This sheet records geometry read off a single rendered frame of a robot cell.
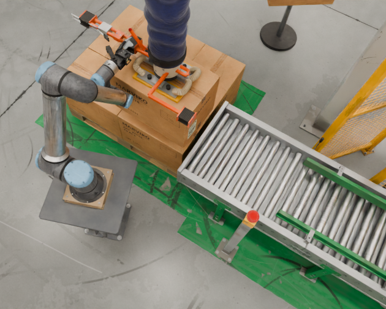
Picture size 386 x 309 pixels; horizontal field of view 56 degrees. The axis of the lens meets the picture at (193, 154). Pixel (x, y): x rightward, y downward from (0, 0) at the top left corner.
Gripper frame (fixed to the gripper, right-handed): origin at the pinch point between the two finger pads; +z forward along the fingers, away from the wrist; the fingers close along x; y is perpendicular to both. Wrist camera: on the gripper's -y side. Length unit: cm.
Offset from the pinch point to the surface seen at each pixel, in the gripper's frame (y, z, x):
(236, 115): 71, 30, -63
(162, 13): 32, -11, 50
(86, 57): -60, 10, -66
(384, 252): 208, -7, -66
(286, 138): 113, 32, -61
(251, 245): 133, -36, -120
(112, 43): -51, 34, -66
